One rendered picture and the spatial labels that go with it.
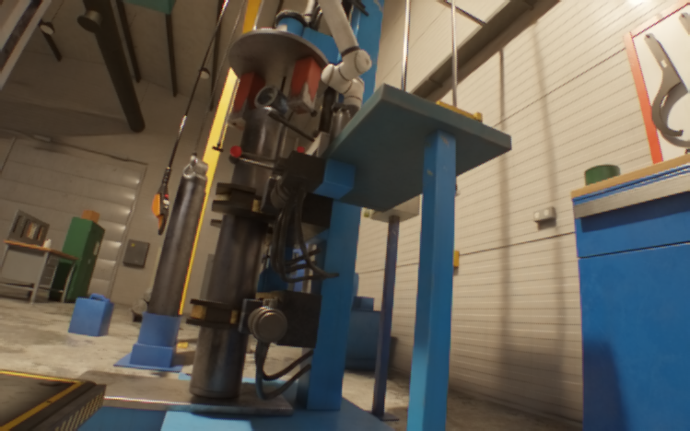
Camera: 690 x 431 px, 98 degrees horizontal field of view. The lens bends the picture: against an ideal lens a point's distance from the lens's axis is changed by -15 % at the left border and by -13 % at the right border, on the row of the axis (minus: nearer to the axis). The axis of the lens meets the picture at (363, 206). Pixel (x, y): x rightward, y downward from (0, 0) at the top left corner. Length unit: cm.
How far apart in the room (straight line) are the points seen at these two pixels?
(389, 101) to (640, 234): 68
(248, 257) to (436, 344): 100
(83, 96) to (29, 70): 198
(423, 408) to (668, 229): 68
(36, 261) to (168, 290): 472
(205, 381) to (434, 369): 104
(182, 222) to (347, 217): 158
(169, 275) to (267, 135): 153
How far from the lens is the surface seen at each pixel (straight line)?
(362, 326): 380
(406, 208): 210
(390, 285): 209
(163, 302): 288
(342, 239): 168
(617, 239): 103
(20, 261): 748
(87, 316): 423
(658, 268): 98
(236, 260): 156
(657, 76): 259
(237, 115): 199
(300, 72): 188
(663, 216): 100
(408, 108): 84
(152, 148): 1338
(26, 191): 1378
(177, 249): 289
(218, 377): 158
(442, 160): 87
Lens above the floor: 54
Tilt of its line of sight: 18 degrees up
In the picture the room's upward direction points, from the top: 6 degrees clockwise
